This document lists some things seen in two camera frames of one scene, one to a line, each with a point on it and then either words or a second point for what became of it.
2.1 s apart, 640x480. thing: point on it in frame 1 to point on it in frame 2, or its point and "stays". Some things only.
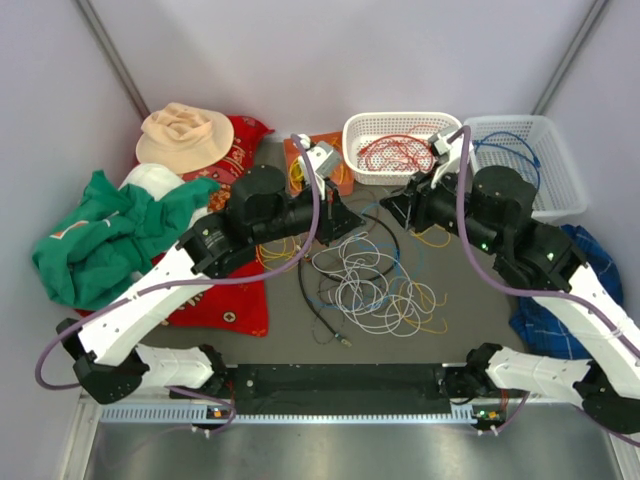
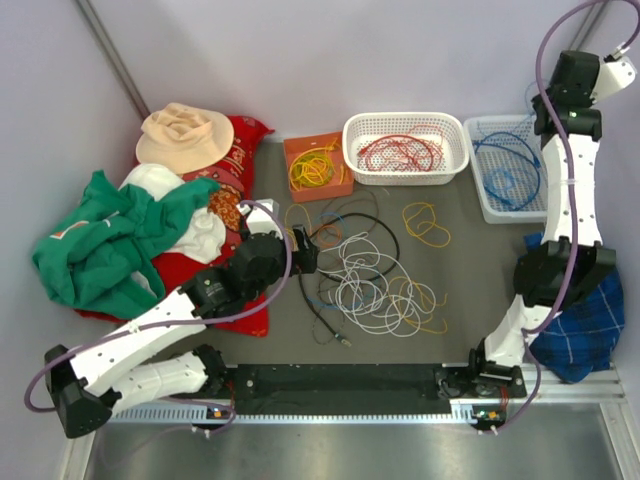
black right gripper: [410, 206] to [536, 101]
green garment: [113, 235] stays
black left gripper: [335, 218] to [303, 261]
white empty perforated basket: [533, 146] stays
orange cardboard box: [343, 180] stays
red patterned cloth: [234, 301] stays
